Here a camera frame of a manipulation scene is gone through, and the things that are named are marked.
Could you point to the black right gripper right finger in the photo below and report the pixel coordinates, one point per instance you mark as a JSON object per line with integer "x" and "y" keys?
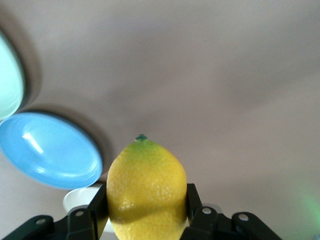
{"x": 212, "y": 225}

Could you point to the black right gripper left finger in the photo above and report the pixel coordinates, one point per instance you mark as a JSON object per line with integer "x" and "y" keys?
{"x": 80, "y": 222}

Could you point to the yellow lemon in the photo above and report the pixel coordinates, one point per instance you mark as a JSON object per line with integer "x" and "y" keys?
{"x": 147, "y": 190}

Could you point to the blue round plate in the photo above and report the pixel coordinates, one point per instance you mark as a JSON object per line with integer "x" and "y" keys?
{"x": 55, "y": 152}

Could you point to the beige round plate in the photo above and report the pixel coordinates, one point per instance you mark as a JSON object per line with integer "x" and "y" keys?
{"x": 75, "y": 197}

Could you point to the pale green round plate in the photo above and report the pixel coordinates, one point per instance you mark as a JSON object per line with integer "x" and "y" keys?
{"x": 8, "y": 82}

